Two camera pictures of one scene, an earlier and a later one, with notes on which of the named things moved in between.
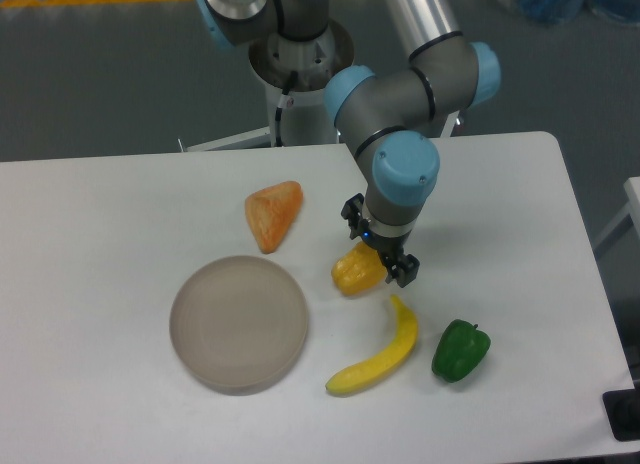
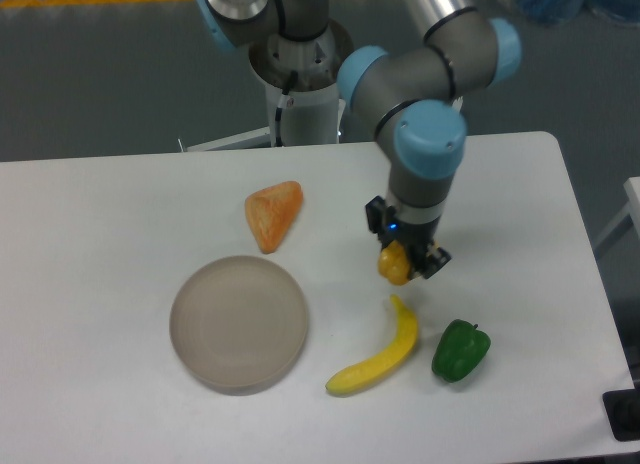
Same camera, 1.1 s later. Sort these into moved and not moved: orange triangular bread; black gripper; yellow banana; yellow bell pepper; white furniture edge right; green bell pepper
Moved: black gripper; yellow bell pepper
Not moved: yellow banana; orange triangular bread; white furniture edge right; green bell pepper
